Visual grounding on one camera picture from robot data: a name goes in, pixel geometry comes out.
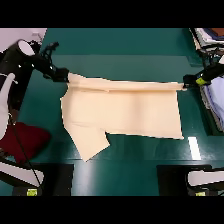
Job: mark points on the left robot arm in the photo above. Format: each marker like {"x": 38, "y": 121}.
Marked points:
{"x": 24, "y": 56}

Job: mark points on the cream T-shirt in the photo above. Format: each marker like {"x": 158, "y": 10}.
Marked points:
{"x": 126, "y": 110}

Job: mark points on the pale lilac garment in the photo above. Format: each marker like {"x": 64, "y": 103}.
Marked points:
{"x": 216, "y": 100}

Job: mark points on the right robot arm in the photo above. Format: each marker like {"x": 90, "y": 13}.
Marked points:
{"x": 213, "y": 71}

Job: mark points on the red garment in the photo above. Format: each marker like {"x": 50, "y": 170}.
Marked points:
{"x": 28, "y": 138}

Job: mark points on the heap of clothes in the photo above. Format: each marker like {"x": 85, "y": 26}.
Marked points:
{"x": 210, "y": 37}

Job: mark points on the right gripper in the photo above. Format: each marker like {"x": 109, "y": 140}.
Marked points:
{"x": 190, "y": 81}

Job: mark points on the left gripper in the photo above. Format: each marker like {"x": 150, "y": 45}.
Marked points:
{"x": 60, "y": 74}

